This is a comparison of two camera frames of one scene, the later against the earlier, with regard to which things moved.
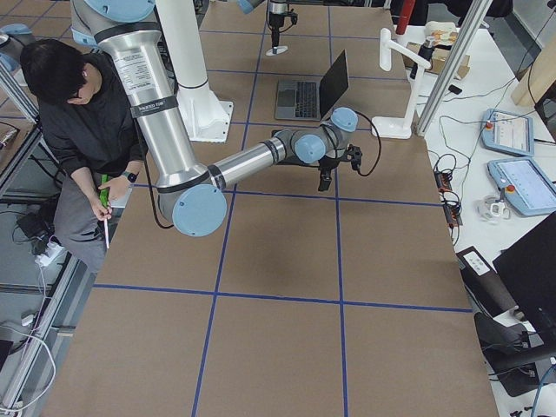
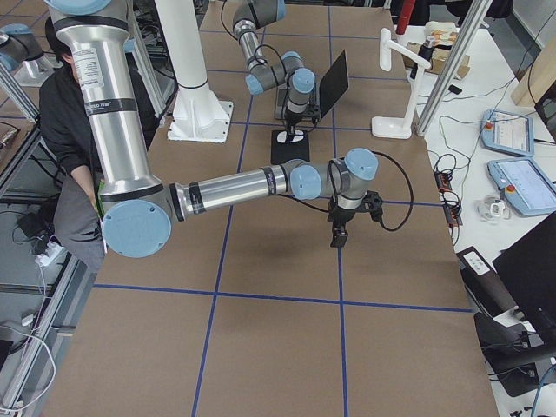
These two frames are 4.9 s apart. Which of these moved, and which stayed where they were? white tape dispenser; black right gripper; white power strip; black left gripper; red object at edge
Moved: black left gripper; black right gripper
Stayed: red object at edge; white power strip; white tape dispenser
